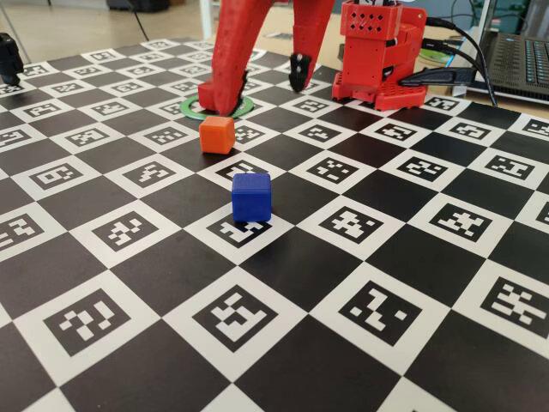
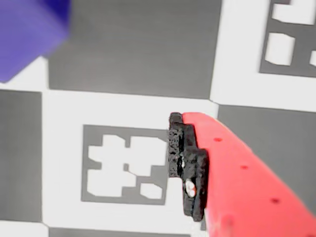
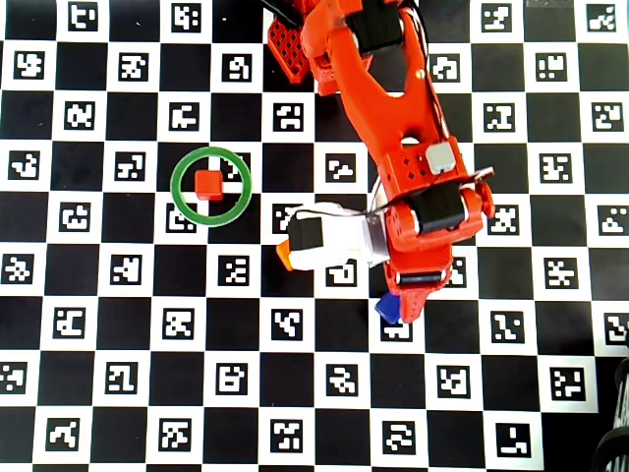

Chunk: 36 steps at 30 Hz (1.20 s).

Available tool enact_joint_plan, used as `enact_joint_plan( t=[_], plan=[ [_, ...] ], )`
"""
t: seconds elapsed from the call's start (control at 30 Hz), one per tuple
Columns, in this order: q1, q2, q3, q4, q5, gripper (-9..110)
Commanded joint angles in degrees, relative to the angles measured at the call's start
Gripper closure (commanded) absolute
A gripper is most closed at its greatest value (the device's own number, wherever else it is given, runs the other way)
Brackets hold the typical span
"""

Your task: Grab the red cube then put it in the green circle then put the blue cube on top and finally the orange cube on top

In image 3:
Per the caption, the black white marker checkerboard mat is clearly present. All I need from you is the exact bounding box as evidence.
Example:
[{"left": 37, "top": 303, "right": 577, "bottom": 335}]
[{"left": 0, "top": 0, "right": 629, "bottom": 468}]

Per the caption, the orange cube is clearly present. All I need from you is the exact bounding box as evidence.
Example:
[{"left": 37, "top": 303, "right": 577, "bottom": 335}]
[{"left": 274, "top": 239, "right": 295, "bottom": 270}]

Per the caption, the blue cube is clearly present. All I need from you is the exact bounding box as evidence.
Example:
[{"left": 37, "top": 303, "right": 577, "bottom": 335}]
[{"left": 373, "top": 292, "right": 403, "bottom": 325}]

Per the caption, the red perforated robot base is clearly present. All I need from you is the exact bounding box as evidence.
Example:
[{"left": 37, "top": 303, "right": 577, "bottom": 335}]
[{"left": 267, "top": 0, "right": 340, "bottom": 97}]

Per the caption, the black flexible tripod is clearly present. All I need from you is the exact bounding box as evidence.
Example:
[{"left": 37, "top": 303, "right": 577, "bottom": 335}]
[{"left": 592, "top": 357, "right": 629, "bottom": 472}]

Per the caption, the red gripper black motor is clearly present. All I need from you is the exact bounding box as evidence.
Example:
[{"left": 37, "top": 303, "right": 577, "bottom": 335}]
[{"left": 382, "top": 189, "right": 494, "bottom": 325}]

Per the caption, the red cube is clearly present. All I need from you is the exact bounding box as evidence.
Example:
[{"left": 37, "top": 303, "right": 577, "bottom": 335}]
[{"left": 194, "top": 168, "right": 225, "bottom": 202}]

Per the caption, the white wrist camera grey tape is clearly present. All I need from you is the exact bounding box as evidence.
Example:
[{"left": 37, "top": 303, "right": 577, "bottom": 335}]
[{"left": 286, "top": 202, "right": 392, "bottom": 272}]

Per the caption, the green ring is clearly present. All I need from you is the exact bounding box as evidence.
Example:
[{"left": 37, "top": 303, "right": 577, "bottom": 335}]
[{"left": 169, "top": 146, "right": 255, "bottom": 228}]

